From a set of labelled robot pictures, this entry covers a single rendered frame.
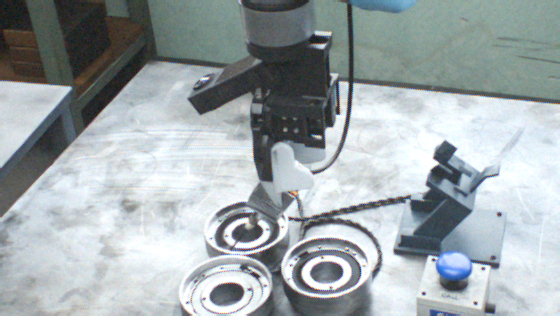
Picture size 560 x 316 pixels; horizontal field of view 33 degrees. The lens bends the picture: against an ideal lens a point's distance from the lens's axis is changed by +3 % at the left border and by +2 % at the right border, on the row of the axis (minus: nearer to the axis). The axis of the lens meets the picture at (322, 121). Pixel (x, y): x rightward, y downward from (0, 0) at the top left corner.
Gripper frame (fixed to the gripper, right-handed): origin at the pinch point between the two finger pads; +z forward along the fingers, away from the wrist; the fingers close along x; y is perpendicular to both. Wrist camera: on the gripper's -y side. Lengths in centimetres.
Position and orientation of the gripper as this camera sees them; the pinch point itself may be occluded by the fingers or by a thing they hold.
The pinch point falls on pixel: (276, 188)
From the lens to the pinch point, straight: 107.5
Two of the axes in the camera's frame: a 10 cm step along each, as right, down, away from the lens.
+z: 0.6, 8.4, 5.4
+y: 9.7, 0.9, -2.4
